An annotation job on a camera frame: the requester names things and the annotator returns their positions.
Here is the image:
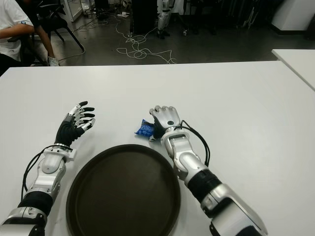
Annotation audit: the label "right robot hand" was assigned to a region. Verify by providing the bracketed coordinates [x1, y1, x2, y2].
[148, 105, 182, 143]

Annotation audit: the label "person in white shirt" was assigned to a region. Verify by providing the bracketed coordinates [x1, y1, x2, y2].
[0, 0, 61, 74]

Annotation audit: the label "white side table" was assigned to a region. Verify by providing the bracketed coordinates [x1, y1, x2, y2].
[271, 48, 315, 90]

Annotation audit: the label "silver humanoid robot leg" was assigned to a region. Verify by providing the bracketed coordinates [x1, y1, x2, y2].
[157, 0, 175, 40]

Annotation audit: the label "blue Oreo cookie pack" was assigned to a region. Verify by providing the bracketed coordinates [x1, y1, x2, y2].
[134, 118, 156, 137]

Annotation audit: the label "white cable on floor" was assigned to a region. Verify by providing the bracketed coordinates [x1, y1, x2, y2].
[115, 12, 178, 64]

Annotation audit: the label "black wheeled cabinet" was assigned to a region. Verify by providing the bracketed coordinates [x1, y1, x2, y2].
[131, 0, 158, 35]

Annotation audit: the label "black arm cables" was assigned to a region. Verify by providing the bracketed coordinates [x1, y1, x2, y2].
[181, 119, 211, 168]
[21, 145, 54, 195]

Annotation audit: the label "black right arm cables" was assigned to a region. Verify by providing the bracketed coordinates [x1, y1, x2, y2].
[181, 119, 211, 168]

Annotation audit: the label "round dark brown tray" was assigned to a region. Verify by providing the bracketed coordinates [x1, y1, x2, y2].
[65, 144, 182, 236]

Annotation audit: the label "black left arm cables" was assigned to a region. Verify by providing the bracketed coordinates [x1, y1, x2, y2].
[21, 145, 54, 195]

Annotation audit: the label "black office chair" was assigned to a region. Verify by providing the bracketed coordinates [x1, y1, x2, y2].
[7, 0, 86, 66]

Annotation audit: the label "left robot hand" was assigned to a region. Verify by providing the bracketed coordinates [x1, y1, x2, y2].
[54, 100, 96, 148]

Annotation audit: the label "white cabinet with black base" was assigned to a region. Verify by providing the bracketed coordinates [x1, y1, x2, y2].
[270, 0, 315, 31]

